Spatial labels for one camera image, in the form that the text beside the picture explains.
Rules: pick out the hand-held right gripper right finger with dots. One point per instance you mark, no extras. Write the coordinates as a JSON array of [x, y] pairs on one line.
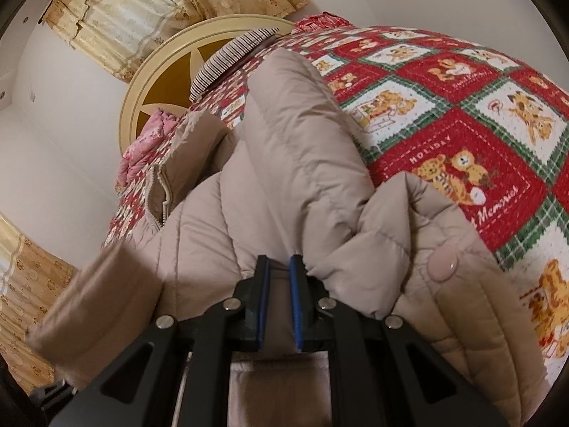
[[295, 304]]

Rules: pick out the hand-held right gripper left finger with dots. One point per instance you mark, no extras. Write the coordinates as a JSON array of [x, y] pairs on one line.
[[262, 304]]

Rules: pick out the beige puffer jacket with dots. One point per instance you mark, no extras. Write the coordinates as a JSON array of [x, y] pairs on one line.
[[289, 142]]

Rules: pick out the yellow patterned side curtain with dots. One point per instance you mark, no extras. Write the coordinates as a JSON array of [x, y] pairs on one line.
[[26, 298]]

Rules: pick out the pink floral cloth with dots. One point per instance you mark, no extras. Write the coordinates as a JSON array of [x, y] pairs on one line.
[[146, 142]]

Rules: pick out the cream and gold round headboard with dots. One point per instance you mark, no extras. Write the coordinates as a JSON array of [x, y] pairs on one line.
[[169, 80]]

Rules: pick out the striped pillow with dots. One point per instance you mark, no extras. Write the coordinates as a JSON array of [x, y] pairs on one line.
[[222, 62]]

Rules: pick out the red green printed quilt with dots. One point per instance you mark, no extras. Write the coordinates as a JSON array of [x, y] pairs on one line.
[[489, 142]]

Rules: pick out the yellow patterned window curtain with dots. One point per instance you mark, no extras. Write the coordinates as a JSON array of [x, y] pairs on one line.
[[133, 22]]

